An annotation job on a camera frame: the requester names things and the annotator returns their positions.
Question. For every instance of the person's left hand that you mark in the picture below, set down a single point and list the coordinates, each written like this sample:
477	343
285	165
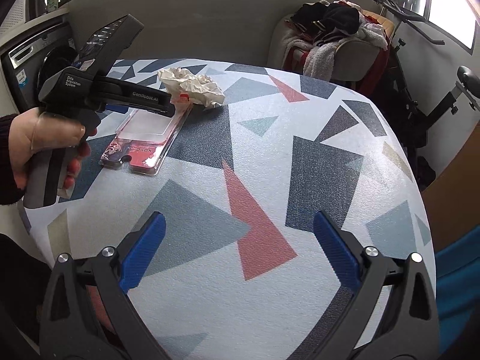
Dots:
32	132

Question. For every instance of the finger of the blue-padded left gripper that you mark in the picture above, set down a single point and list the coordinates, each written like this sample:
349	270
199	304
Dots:
109	108
124	93

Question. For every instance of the geometric patterned table cover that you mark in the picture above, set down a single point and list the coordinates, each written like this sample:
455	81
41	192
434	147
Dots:
239	274

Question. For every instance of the clear red blister package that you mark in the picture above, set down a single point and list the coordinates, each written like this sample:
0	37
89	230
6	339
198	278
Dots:
143	140

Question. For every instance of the grey front-load washing machine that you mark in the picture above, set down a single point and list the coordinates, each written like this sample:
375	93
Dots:
32	57

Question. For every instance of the crumpled white paper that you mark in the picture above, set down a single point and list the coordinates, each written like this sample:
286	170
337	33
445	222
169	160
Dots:
198	89

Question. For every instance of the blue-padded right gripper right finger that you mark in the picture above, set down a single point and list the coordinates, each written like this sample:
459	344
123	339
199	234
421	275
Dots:
409	326

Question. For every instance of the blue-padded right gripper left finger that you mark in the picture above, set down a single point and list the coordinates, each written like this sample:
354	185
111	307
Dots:
86	311

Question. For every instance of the black exercise bike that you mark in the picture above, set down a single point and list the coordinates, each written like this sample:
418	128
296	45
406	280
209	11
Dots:
444	36

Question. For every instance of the chair piled with clothes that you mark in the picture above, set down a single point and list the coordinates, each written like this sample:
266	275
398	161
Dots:
335	41

